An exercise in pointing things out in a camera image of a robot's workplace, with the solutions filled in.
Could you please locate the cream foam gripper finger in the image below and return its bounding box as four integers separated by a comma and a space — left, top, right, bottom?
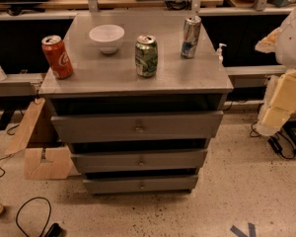
256, 69, 296, 136

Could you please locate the grey drawer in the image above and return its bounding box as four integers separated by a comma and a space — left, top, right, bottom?
51, 111, 223, 143
83, 175, 198, 194
71, 149, 207, 173

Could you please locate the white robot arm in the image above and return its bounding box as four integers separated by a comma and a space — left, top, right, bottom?
257, 7, 296, 136

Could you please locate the grey bottom drawer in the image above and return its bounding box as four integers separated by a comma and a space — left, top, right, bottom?
83, 175, 198, 194

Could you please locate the grey drawer cabinet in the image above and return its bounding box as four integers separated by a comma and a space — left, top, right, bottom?
38, 14, 235, 196

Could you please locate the grey top drawer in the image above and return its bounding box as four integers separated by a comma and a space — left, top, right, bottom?
51, 111, 223, 143

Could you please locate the white pump bottle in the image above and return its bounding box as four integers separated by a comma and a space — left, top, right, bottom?
216, 43, 227, 64

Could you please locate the silver blue energy can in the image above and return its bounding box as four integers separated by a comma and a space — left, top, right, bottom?
181, 16, 201, 58

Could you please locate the green soda can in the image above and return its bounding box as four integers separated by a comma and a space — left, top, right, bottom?
135, 35, 158, 77

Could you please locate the white bowl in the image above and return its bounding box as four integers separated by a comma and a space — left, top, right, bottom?
89, 25, 124, 54

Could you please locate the red cola can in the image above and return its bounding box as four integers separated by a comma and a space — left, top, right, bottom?
41, 36, 73, 79

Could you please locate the cardboard box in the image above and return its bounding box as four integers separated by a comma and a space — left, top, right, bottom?
5, 98, 77, 180

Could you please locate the black power adapter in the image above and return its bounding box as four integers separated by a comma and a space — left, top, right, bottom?
44, 223, 62, 237

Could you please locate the black floor cable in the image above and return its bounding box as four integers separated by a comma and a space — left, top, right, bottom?
15, 197, 52, 237

